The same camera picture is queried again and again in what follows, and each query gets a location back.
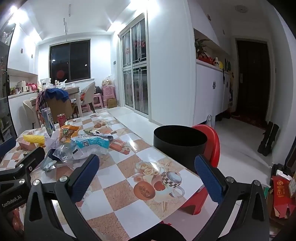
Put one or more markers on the stack of pink stools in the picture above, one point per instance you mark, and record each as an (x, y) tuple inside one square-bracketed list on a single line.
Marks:
[(108, 93)]

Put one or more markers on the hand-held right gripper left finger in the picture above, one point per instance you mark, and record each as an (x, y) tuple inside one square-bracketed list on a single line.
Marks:
[(84, 179)]

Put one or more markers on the glass display cabinet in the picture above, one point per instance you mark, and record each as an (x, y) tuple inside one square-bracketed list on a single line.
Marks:
[(4, 97)]

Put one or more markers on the pink box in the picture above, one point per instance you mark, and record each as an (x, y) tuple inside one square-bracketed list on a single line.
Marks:
[(25, 146)]

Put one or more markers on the clear plastic bag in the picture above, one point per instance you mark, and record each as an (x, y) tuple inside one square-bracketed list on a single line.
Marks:
[(66, 151)]

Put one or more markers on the black round waste bin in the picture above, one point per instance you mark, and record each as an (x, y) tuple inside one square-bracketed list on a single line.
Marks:
[(180, 155)]

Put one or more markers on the black boot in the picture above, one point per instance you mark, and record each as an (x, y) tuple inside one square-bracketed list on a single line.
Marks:
[(274, 139), (264, 141)]

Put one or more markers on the white plastic bag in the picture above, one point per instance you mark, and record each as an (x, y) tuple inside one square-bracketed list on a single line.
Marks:
[(53, 140)]

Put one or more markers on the green cracker packet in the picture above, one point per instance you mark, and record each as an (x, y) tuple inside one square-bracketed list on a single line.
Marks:
[(94, 133)]

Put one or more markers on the beige dining table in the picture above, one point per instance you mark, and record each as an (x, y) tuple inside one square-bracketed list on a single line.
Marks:
[(74, 92)]

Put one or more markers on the dark door mat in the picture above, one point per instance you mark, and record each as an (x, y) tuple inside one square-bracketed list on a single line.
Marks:
[(249, 121)]

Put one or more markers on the round ceiling fixture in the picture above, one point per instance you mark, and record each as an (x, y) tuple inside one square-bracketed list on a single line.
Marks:
[(241, 8)]

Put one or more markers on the white bottle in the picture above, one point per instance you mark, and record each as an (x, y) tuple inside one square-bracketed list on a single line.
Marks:
[(216, 62)]

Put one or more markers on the blue plastic wrapper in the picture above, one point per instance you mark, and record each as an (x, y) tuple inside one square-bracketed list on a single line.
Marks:
[(92, 143)]

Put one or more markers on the yellow helmet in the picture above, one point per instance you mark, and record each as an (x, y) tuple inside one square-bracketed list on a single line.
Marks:
[(221, 65)]

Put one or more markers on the red decoration on cabinet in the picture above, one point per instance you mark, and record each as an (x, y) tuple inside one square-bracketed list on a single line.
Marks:
[(205, 59)]

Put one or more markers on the orange snack bag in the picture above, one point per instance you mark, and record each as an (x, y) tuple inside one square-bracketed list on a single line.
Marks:
[(68, 133)]

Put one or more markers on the potted plant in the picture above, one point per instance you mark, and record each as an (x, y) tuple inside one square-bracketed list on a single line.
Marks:
[(201, 47)]

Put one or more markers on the silver foil wrapper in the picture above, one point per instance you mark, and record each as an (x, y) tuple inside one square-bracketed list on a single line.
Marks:
[(49, 163)]

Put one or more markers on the white kitchen appliance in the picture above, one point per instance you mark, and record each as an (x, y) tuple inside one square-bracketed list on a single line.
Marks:
[(20, 86)]

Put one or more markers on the red plastic chair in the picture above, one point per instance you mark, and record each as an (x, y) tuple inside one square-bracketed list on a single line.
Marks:
[(212, 143)]

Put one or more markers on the beige curved dining chair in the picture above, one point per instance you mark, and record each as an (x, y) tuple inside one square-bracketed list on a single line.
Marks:
[(89, 95)]

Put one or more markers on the red paper box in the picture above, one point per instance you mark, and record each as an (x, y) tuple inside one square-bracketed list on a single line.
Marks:
[(279, 192)]

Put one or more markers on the clear bag of snacks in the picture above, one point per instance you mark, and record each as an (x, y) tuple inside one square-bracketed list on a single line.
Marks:
[(108, 80)]

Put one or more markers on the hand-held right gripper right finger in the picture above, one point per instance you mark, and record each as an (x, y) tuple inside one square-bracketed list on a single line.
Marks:
[(209, 179)]

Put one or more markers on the sliding glass door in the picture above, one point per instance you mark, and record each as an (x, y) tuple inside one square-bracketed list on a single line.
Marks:
[(135, 69)]

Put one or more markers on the yellow corn-shaped object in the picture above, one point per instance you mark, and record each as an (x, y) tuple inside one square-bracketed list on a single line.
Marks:
[(34, 139)]

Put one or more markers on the blue cloth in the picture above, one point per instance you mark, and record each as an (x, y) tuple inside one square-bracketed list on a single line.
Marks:
[(56, 93)]

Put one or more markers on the white counter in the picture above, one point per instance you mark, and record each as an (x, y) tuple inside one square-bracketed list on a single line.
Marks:
[(18, 104)]

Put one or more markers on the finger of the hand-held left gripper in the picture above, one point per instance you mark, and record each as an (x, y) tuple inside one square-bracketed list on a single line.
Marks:
[(7, 148), (32, 157)]

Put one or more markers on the pink flowers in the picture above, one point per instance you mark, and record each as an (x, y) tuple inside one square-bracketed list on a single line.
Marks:
[(32, 86)]

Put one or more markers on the brown dining chair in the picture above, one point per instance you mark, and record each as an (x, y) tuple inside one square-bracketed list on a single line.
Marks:
[(57, 109)]

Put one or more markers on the white shopping bag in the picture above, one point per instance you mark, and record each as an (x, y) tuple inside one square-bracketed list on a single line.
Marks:
[(45, 83)]

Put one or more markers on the white sideboard cabinet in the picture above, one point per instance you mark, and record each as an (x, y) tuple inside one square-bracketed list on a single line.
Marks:
[(208, 92)]

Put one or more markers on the white bag on floor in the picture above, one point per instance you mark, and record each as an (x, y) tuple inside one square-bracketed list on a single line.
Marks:
[(209, 121)]

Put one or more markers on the dark window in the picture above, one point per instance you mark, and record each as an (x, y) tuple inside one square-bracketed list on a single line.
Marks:
[(69, 60)]

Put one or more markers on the person's left hand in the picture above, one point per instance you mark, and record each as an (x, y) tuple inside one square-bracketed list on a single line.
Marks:
[(16, 222)]

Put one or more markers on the dark entrance door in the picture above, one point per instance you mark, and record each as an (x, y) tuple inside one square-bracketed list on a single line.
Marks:
[(252, 81)]

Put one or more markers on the plaid cloth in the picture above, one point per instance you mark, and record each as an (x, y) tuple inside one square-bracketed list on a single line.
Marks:
[(41, 102)]

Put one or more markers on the cardboard box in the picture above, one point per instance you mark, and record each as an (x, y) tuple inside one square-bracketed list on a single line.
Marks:
[(112, 103)]

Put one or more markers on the tall blue drink can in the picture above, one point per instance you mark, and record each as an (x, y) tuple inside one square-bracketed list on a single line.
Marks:
[(48, 121)]

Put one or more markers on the pink stool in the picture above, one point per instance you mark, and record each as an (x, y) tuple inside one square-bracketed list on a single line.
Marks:
[(97, 99)]

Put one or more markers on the red drink can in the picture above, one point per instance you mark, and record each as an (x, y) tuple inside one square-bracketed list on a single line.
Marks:
[(61, 120)]

